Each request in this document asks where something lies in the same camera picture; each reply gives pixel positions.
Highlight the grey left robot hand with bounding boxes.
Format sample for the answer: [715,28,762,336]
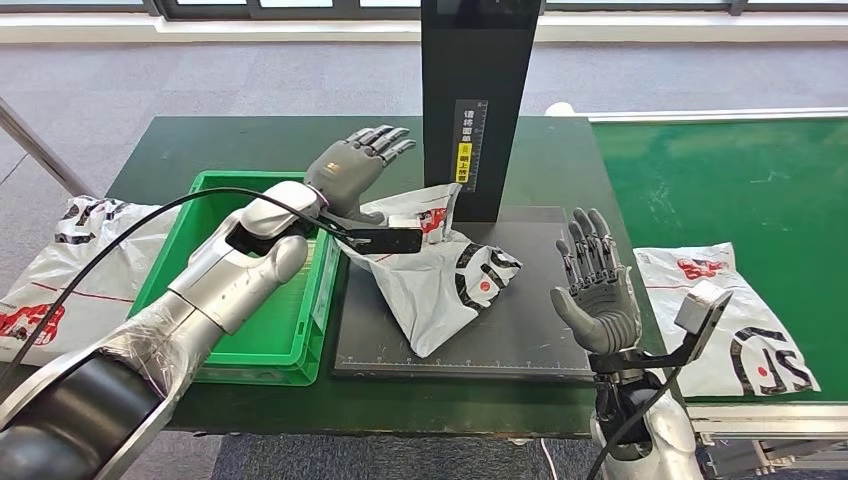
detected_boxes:
[304,124,417,227]

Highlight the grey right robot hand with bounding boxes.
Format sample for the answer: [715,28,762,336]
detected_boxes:
[549,207,643,356]

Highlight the white parcel bag black logo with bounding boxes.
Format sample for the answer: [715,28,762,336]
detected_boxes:
[633,242,821,399]
[334,183,525,359]

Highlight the black inbound scanner machine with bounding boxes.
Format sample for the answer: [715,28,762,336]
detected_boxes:
[333,0,598,384]

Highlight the green conveyor belt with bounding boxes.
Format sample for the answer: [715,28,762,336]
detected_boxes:
[591,119,848,405]

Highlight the white parcel bag red print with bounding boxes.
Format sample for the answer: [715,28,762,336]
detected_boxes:
[0,195,183,367]

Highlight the dark green table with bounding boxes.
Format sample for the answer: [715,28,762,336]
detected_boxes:
[0,115,696,440]

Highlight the ruler label sticker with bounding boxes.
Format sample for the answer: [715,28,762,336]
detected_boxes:
[453,99,490,193]

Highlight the white window sill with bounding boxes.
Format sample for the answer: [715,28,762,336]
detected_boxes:
[0,13,848,46]

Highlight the green plastic crate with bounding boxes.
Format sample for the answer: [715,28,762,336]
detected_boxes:
[129,170,342,388]

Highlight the white rounded end cap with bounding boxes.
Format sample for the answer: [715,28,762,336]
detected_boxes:
[544,101,594,119]

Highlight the grey metal pole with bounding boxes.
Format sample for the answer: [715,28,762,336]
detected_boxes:
[0,95,94,199]

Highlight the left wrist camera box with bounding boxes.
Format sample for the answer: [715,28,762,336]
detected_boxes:
[344,213,425,256]

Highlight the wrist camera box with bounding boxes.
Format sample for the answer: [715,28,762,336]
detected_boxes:
[674,280,734,364]
[344,213,425,256]

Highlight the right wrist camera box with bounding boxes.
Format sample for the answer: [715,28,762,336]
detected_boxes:
[674,280,734,364]

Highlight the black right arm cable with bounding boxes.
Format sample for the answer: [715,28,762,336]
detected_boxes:
[586,367,684,480]

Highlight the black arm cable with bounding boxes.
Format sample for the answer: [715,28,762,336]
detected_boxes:
[0,187,359,392]
[586,367,684,480]

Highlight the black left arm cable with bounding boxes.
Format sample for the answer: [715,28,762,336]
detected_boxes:
[0,187,359,392]

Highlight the white floor cable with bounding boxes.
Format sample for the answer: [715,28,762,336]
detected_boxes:
[539,438,561,480]

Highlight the aluminium conveyor frame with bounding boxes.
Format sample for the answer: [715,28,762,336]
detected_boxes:
[586,107,848,480]

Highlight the dark window frame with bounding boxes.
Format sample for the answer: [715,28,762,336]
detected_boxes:
[0,0,848,21]

